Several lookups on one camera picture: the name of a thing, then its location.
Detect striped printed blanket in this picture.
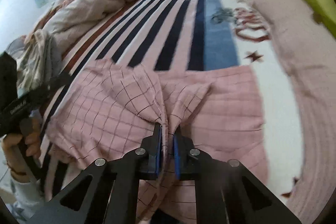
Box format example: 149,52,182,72
39,0,305,214

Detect crumpled beige quilt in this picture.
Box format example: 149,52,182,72
17,0,158,90

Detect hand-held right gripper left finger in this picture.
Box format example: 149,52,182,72
28,123,162,224

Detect beige waffle pillow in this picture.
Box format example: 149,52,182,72
251,0,336,223

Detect person's left forearm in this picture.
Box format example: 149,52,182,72
8,174,46,214

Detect pink checked pants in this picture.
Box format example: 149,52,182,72
43,59,269,224

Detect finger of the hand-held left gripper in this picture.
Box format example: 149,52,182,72
26,73,73,102

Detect person's left hand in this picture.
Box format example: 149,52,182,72
1,119,43,176

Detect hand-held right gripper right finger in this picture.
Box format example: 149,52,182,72
173,132,302,224

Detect dark beaded bracelet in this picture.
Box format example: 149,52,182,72
7,166,27,177

